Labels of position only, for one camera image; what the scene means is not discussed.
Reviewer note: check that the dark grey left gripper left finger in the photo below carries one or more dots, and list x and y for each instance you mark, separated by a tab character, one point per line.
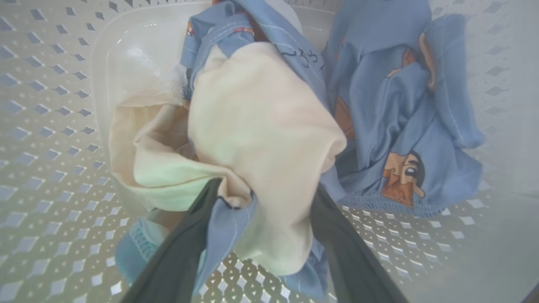
177	261

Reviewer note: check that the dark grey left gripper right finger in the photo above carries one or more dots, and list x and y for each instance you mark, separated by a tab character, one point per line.
349	269

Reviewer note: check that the cream and blue garment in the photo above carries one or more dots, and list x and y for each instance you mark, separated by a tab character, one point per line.
261	126

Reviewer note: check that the blue cartoon print garment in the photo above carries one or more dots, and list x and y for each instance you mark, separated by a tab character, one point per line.
379	105

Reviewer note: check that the cream perforated plastic laundry basket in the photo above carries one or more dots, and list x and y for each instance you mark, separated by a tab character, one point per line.
42	168

